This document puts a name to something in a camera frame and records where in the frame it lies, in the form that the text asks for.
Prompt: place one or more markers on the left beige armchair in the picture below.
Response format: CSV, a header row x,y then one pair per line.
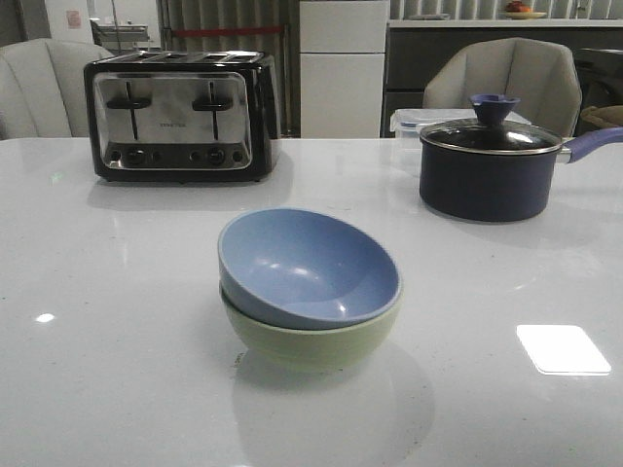
x,y
43,88

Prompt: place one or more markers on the green bowl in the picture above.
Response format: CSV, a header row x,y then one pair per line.
x,y
312,351

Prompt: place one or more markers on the black and chrome toaster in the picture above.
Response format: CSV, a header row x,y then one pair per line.
x,y
183,117

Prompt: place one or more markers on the glass pot lid blue knob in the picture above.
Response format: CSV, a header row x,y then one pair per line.
x,y
490,132

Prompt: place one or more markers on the right beige armchair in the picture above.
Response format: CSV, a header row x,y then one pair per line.
x,y
542,74

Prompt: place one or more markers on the grey counter with white top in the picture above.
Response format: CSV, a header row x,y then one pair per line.
x,y
439,67

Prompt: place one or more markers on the blue bowl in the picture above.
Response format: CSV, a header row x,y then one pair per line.
x,y
303,270

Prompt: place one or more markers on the white cabinet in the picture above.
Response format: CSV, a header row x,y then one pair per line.
x,y
342,59

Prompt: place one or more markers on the clear plastic food container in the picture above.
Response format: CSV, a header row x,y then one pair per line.
x,y
407,123

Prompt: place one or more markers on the dark blue saucepan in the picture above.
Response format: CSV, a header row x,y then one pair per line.
x,y
499,186

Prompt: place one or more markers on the beige armchair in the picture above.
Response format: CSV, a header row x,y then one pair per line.
x,y
542,74
43,88

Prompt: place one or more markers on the fruit plate on counter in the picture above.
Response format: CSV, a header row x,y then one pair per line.
x,y
520,10

